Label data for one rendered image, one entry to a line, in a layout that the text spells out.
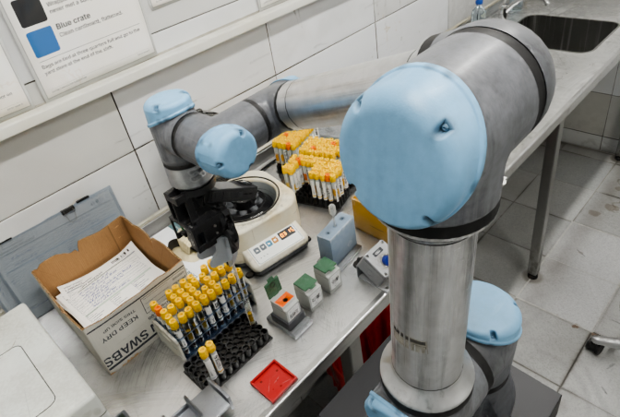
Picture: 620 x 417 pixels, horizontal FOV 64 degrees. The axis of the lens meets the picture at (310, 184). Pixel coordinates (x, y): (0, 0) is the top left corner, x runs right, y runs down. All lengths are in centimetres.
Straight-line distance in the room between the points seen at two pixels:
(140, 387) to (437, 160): 91
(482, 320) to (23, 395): 64
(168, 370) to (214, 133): 61
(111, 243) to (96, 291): 14
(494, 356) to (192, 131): 52
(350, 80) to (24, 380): 61
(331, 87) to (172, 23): 80
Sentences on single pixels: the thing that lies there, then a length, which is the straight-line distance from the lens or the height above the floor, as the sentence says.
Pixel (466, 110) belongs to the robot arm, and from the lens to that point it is 37.
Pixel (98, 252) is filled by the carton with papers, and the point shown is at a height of 97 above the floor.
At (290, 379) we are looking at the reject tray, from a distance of 105.
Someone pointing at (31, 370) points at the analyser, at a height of 117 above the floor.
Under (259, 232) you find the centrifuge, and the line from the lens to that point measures 124.
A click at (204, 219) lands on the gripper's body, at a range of 87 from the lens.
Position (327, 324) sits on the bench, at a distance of 112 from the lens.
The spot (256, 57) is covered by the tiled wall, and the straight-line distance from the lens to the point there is 156.
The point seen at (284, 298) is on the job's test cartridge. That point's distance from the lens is 108.
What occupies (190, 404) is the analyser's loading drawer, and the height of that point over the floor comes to 94.
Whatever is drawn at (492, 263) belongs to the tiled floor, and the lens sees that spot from 249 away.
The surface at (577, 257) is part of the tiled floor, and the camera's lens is 259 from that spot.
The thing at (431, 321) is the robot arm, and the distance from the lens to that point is 53.
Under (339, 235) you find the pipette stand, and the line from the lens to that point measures 118.
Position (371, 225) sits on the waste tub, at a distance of 127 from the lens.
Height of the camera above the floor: 174
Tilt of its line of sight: 35 degrees down
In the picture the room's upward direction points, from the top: 10 degrees counter-clockwise
